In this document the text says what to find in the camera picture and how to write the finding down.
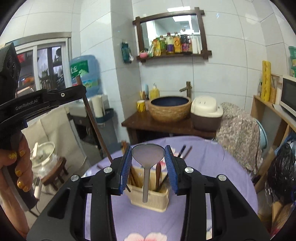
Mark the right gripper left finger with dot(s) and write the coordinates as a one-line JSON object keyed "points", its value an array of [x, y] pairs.
{"points": [[64, 216]]}

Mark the dark wooden sink table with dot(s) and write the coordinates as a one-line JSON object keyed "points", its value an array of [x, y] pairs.
{"points": [[141, 127]]}

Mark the cream perforated utensil holder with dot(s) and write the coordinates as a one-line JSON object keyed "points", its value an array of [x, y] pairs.
{"points": [[157, 201]]}

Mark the wooden shelf unit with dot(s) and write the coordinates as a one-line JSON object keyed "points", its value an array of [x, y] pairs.
{"points": [[278, 124]]}

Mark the small wooden stool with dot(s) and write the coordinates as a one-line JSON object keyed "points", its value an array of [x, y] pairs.
{"points": [[56, 173]]}

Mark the black plastic bag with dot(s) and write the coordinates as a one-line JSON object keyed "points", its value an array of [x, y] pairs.
{"points": [[280, 184]]}

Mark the green hanging packet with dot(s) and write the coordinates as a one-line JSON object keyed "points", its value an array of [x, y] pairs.
{"points": [[126, 53]]}

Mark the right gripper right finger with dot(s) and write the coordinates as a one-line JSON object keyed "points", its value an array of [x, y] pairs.
{"points": [[232, 216]]}

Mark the white brown rice cooker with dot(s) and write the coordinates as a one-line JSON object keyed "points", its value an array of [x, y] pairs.
{"points": [[206, 114]]}

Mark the grey water dispenser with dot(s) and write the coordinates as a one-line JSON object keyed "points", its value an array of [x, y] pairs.
{"points": [[101, 119]]}

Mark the brown chopstick pile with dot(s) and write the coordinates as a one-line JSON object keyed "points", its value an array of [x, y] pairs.
{"points": [[95, 127]]}

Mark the woven basin sink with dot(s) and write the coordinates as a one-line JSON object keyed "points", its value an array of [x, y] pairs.
{"points": [[170, 109]]}

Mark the dark soy sauce bottle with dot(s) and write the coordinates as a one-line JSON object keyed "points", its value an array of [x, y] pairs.
{"points": [[184, 42]]}

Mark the window with frame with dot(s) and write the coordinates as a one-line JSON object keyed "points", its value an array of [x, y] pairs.
{"points": [[44, 60]]}

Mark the blue water jug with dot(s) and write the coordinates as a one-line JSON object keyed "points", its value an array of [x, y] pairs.
{"points": [[87, 67]]}

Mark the wooden spoon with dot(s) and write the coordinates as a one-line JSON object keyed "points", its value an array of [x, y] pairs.
{"points": [[158, 174]]}

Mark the wooden framed mirror shelf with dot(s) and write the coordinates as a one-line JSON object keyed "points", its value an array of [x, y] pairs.
{"points": [[155, 34]]}

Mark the floral cloth covered chair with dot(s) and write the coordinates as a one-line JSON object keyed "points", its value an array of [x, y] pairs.
{"points": [[239, 135]]}

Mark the dark black chopstick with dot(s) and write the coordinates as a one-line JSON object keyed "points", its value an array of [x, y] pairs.
{"points": [[182, 150]]}

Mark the brown wooden chopstick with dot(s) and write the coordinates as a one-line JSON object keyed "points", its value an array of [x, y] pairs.
{"points": [[133, 177]]}

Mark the left hand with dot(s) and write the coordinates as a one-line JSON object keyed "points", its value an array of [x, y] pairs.
{"points": [[24, 182]]}

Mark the yellow soap dispenser bottle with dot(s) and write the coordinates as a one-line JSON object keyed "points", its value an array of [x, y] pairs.
{"points": [[154, 92]]}

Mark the yellow mug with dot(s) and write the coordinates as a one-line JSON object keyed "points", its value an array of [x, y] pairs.
{"points": [[141, 106]]}

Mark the yellow wrapped roll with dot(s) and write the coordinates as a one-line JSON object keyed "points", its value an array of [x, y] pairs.
{"points": [[266, 80]]}

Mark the reddish brown chopstick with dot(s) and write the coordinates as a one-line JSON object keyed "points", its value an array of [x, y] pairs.
{"points": [[187, 153]]}

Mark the white microwave oven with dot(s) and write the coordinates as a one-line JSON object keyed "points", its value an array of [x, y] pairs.
{"points": [[288, 94]]}

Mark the paper cup stack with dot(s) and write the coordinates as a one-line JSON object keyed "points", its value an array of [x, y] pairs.
{"points": [[98, 106]]}

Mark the brass faucet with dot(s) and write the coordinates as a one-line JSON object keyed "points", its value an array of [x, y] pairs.
{"points": [[187, 89]]}

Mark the white pot glass lid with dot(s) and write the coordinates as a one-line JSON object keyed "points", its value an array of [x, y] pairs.
{"points": [[43, 156]]}

